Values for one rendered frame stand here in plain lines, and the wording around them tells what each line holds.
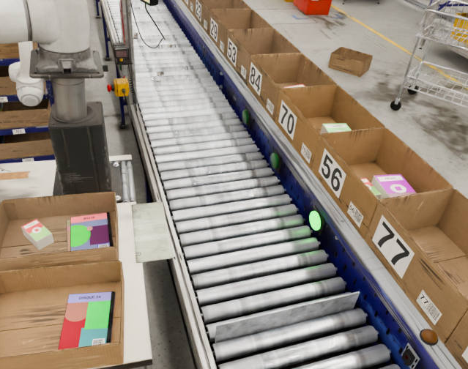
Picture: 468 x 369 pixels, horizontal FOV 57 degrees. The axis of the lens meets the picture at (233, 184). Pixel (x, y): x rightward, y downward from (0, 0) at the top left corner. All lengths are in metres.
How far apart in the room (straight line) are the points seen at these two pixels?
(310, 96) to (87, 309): 1.30
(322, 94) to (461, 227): 0.87
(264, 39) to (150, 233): 1.54
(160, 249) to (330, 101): 1.08
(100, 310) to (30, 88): 1.14
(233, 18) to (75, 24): 1.73
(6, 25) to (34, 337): 0.87
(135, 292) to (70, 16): 0.85
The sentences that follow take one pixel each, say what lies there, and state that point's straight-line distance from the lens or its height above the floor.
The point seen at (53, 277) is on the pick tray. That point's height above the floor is 0.80.
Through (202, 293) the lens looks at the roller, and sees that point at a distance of 1.39.
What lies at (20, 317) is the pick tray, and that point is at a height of 0.76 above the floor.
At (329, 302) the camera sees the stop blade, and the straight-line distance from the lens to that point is 1.38.
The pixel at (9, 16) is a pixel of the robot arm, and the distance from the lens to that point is 1.42.
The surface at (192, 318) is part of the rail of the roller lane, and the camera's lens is 1.34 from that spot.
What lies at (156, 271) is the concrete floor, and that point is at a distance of 2.44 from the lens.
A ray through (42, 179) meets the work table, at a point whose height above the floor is 0.75.
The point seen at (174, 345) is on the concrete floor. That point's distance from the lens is 2.17.
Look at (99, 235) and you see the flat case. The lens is 1.54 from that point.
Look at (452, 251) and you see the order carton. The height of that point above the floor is 0.89.
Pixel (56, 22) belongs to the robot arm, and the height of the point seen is 1.42.
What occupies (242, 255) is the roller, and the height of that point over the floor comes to 0.75.
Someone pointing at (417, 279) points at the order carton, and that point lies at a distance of 1.31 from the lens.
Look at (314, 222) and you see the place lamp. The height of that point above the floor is 0.81.
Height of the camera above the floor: 1.85
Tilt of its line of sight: 38 degrees down
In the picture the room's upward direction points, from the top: 5 degrees clockwise
